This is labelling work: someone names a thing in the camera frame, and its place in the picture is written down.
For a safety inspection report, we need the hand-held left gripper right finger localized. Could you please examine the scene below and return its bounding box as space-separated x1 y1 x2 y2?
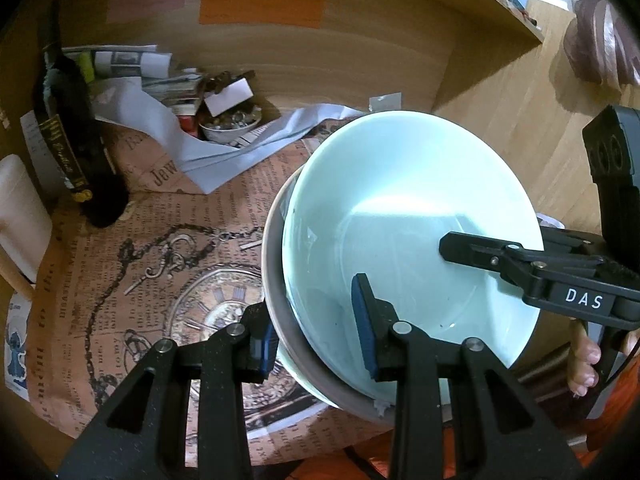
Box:
350 272 584 480

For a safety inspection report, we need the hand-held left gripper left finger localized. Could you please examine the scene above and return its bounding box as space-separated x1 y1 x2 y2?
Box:
56 301 278 480

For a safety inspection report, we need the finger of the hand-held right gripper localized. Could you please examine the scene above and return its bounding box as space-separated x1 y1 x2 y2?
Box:
438 231 607 292
541 226 611 259

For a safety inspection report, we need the pink bowl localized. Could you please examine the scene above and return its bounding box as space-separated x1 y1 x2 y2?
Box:
261 165 546 430

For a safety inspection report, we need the light green bowl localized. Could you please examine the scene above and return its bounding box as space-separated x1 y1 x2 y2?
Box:
281 110 545 372

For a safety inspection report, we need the person's right hand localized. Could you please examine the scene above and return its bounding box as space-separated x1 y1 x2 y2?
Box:
567 320 603 401

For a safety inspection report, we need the newspaper print table mat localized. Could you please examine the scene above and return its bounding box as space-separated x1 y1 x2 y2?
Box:
30 105 566 471

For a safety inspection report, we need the person's orange garment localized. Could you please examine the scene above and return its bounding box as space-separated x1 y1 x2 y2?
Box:
280 370 640 480

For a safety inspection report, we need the maroon fabric bag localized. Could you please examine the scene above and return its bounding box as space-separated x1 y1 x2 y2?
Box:
562 0 640 96

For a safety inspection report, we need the white paper sheet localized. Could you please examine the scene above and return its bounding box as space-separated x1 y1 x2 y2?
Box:
90 77 361 196

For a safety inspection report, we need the wooden shelf unit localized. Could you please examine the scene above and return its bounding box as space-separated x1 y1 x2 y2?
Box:
0 0 640 311

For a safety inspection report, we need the small bowl of beads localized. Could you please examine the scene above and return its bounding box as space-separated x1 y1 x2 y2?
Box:
199 107 262 145

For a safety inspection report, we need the white card with blue cartoon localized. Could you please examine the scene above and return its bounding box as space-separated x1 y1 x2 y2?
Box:
2 292 38 403

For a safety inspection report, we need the pale pink small box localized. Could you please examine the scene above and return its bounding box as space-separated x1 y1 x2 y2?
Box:
204 79 253 117

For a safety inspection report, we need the dark glass bottle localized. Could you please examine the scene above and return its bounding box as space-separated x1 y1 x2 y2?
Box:
31 0 132 228

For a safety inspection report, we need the cream plastic container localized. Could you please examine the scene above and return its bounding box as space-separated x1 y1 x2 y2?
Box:
0 154 53 286

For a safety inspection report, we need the stack of newspapers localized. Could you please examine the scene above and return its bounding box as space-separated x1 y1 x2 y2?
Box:
62 45 206 116

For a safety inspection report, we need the orange sticky note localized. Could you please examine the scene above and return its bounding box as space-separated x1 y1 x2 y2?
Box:
199 0 326 28

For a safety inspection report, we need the yellow highlighter pen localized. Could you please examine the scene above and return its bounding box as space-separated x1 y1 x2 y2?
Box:
77 52 97 83

